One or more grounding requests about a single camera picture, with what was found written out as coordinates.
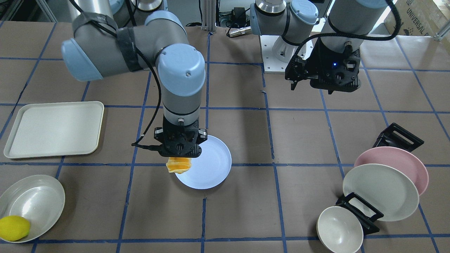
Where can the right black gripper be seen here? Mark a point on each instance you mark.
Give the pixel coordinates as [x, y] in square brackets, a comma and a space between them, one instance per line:
[158, 135]

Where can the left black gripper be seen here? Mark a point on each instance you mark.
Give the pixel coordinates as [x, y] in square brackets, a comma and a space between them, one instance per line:
[320, 60]

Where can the striped bread roll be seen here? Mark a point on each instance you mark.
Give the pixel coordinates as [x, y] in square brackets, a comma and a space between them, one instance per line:
[179, 165]

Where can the blue plate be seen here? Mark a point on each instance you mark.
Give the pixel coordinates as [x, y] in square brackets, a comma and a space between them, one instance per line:
[209, 169]

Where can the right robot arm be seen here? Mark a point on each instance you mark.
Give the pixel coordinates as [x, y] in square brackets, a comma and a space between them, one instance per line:
[100, 48]

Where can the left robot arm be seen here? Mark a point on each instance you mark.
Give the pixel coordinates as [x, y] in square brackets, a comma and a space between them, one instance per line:
[349, 21]

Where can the black plate rack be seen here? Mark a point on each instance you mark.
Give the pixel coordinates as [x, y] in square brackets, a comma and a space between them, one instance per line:
[393, 136]

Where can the pink plate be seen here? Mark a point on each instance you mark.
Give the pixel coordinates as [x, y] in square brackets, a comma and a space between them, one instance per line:
[400, 159]

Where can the cream plate in rack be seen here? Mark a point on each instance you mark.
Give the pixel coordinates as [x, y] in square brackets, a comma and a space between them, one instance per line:
[387, 189]

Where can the silver cylinder connector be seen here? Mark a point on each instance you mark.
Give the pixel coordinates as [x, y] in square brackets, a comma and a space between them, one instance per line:
[239, 32]

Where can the black power adapter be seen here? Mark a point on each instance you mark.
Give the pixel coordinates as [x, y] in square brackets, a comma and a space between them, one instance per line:
[238, 17]

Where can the white rectangular tray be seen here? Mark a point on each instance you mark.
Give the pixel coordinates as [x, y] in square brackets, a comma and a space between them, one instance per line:
[55, 129]

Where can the cardboard box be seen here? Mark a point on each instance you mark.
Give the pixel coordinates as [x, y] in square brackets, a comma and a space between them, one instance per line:
[422, 17]

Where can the cream shallow dish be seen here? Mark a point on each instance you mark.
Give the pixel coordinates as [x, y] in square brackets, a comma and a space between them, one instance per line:
[39, 199]

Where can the cream bowl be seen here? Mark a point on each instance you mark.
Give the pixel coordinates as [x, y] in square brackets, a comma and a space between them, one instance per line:
[339, 230]

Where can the yellow lemon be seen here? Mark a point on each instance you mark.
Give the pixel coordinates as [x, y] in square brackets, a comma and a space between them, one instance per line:
[14, 228]

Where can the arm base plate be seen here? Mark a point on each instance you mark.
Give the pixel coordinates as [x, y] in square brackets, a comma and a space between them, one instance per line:
[276, 53]

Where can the aluminium frame post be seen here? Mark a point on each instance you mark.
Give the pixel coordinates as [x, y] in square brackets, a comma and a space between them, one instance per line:
[209, 12]

